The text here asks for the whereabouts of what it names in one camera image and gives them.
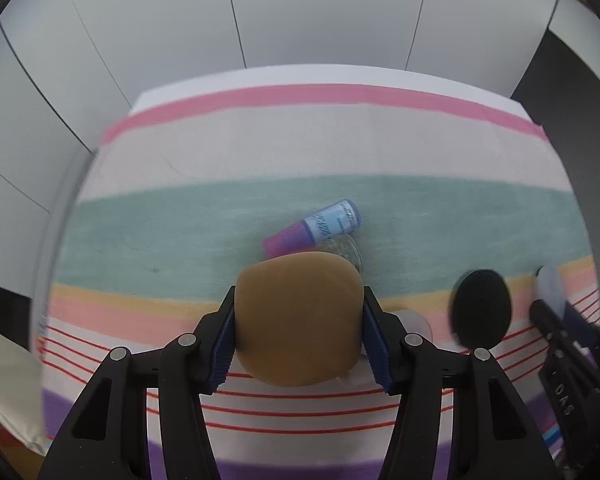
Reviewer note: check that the white small table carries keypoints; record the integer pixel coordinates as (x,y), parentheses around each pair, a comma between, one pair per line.
(323,74)

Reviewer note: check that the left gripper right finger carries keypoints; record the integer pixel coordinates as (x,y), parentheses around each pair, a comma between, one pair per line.
(493,434)

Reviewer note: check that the cream padded chair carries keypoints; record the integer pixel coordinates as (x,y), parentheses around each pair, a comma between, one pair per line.
(21,410)

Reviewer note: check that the clear contact lens case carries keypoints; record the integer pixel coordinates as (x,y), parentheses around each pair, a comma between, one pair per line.
(414,322)

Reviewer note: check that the tan makeup sponge puff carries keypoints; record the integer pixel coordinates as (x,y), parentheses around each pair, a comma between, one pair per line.
(299,319)

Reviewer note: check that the black powder puff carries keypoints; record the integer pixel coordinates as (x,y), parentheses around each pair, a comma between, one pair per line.
(481,310)

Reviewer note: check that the purple blue small tube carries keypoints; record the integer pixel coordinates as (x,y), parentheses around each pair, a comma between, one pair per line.
(337,219)

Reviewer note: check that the striped colourful towel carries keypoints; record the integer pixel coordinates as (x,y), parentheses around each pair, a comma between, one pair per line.
(181,196)

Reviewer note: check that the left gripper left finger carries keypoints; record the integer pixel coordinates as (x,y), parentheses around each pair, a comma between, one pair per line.
(105,434)

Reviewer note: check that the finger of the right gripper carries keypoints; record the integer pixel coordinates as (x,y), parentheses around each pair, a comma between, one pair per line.
(576,325)
(555,324)

